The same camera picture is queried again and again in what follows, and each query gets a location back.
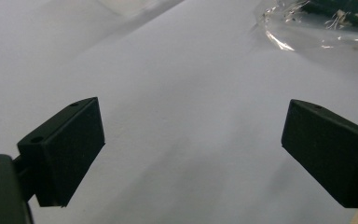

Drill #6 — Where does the clear plastic bag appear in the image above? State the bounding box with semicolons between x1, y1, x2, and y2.
252;0;358;54

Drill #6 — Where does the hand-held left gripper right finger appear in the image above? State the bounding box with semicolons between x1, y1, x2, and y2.
281;99;358;209

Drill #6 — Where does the dark cloth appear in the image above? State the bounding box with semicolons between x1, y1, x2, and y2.
301;0;358;30

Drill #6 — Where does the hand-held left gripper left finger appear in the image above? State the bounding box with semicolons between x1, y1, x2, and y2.
12;96;106;208

